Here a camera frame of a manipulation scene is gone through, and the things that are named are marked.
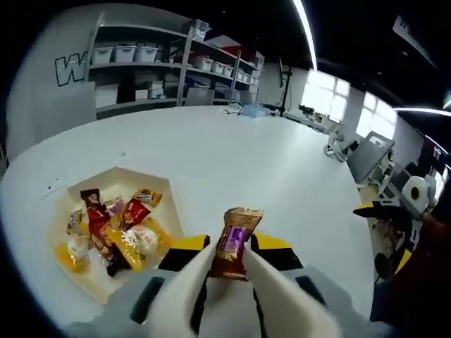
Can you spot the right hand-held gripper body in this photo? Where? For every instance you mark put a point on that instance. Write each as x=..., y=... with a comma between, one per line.
x=428, y=197

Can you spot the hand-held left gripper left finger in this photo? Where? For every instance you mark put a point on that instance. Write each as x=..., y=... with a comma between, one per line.
x=120, y=313

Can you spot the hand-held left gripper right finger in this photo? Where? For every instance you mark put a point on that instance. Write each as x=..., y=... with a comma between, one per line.
x=340, y=306

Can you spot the beige food tongs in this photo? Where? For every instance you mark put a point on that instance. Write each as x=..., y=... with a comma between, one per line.
x=176, y=299

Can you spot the pile of snacks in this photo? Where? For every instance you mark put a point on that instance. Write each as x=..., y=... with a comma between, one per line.
x=116, y=239

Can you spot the small orange food packet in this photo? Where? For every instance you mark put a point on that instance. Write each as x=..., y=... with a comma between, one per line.
x=148, y=196

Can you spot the brown food packet purple label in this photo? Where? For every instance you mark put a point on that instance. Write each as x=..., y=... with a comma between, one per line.
x=232, y=246

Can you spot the beige hexagonal container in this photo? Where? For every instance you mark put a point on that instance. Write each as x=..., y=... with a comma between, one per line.
x=165, y=197

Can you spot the small white device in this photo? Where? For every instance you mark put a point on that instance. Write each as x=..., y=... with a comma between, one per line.
x=334, y=149

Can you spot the short ceiling light strip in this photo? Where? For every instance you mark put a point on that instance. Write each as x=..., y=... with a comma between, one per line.
x=423, y=111

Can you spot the green plant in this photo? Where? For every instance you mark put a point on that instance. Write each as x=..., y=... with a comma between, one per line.
x=306, y=109

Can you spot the bright window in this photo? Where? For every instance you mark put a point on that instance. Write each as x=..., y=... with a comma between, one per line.
x=324, y=95

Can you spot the black tripod stand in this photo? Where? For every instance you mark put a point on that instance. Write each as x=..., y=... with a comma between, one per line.
x=286, y=88

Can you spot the ceiling air vent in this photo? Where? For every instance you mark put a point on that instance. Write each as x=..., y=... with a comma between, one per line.
x=414, y=40

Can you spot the blue box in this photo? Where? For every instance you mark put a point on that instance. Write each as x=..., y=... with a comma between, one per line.
x=255, y=110

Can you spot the long ceiling light strip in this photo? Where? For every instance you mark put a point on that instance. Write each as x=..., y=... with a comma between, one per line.
x=306, y=31

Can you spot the pale grey board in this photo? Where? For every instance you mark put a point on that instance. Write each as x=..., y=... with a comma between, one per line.
x=75, y=102

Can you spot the grey metal shelving rack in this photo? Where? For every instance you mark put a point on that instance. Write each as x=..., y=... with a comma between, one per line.
x=183, y=60

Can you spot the row of white storage bins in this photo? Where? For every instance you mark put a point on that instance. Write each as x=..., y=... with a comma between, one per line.
x=123, y=53

